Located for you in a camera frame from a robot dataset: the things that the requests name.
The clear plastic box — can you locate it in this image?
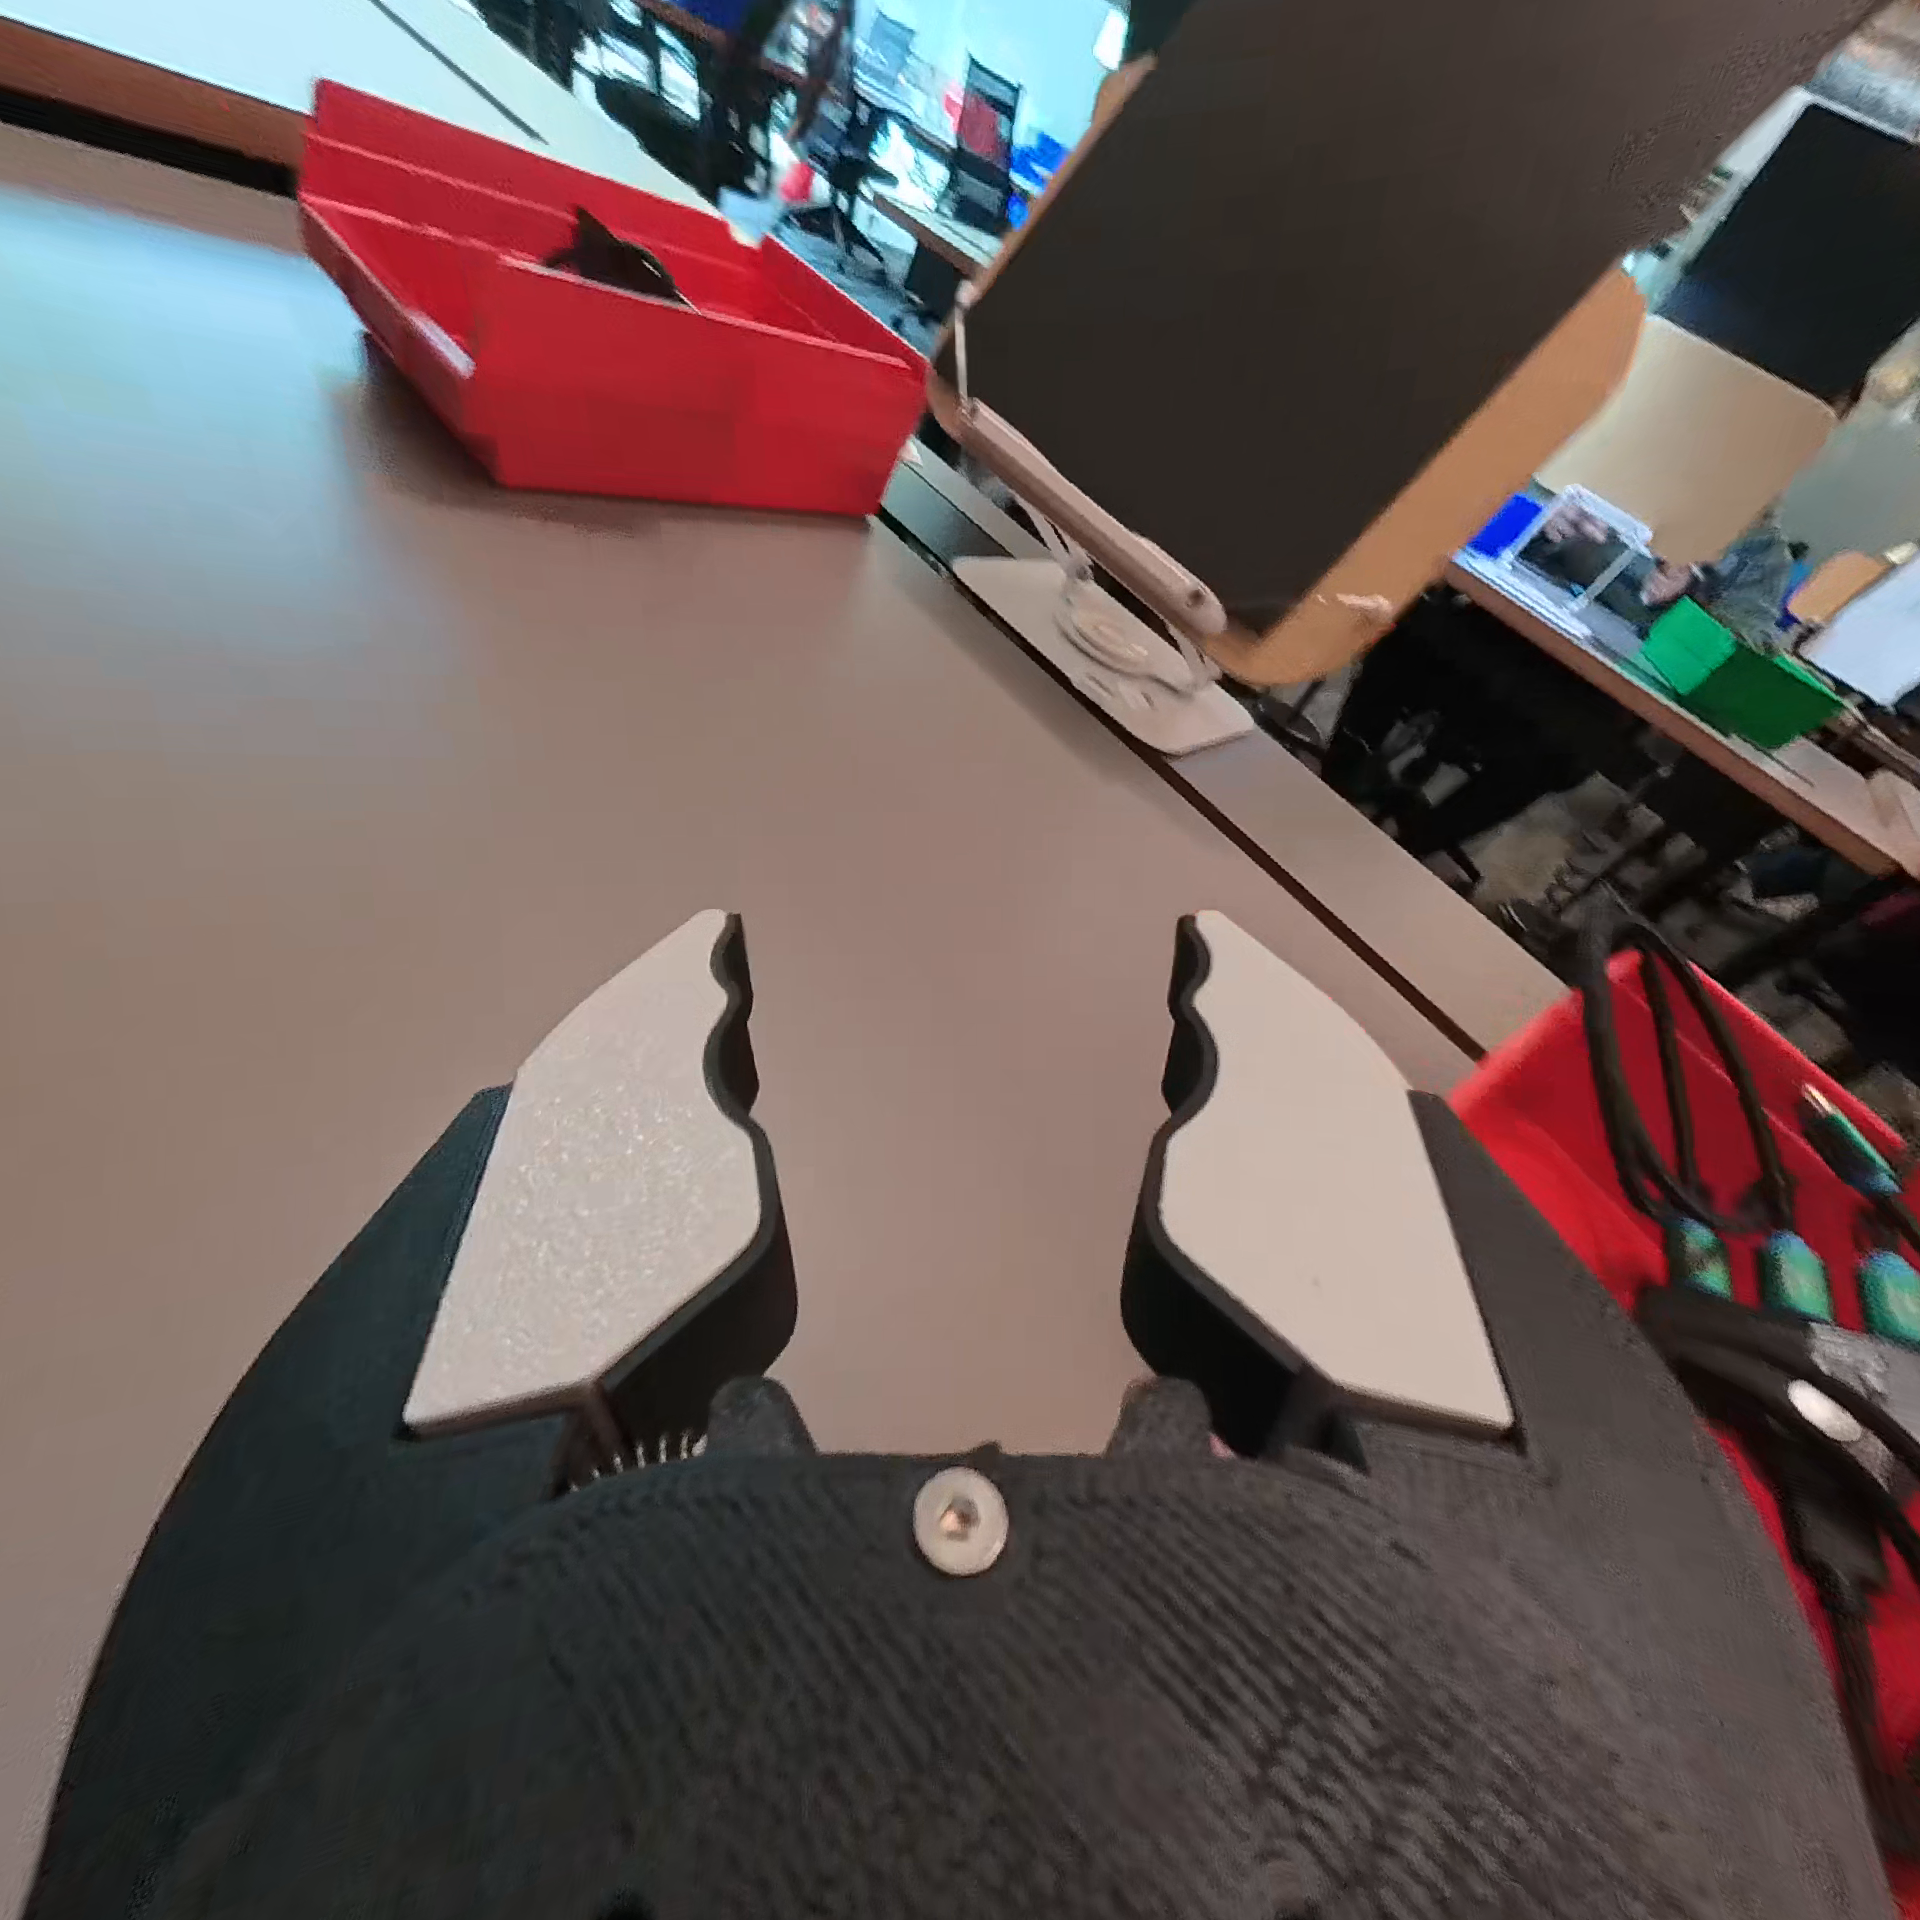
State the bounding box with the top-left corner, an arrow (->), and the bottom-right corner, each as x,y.
1515,488 -> 1652,609

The black monitor with tan edge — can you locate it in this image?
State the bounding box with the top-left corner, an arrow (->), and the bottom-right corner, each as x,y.
931,0 -> 1900,689

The black cable with dark plug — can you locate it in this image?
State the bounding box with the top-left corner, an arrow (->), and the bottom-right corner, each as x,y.
1635,1289 -> 1920,1607

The red storage bin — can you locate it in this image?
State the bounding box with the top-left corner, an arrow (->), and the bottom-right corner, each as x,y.
1448,949 -> 1920,1920

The wood-edged side table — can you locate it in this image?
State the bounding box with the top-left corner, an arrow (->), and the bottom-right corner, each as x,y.
1448,509 -> 1920,880

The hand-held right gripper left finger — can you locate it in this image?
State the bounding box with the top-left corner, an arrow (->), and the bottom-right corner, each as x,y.
403,907 -> 801,1488

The black plug piece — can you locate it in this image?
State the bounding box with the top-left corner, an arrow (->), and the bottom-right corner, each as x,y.
539,208 -> 700,308

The red compartment tray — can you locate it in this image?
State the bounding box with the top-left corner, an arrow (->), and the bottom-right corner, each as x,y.
297,79 -> 932,520

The black cable with green plug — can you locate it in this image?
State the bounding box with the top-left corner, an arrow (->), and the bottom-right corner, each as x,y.
1574,914 -> 1741,1307
1798,1080 -> 1920,1203
1635,944 -> 1841,1321
1851,1217 -> 1920,1337

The black partition panel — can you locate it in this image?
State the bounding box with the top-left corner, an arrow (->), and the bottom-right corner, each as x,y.
1658,97 -> 1920,407

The white monitor stand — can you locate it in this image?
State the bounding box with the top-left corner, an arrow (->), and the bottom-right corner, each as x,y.
929,369 -> 1260,754

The green plastic bin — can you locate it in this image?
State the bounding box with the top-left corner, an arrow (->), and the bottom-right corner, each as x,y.
1642,597 -> 1846,749

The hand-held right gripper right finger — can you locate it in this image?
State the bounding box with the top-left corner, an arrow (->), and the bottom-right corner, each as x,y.
1122,907 -> 1518,1471

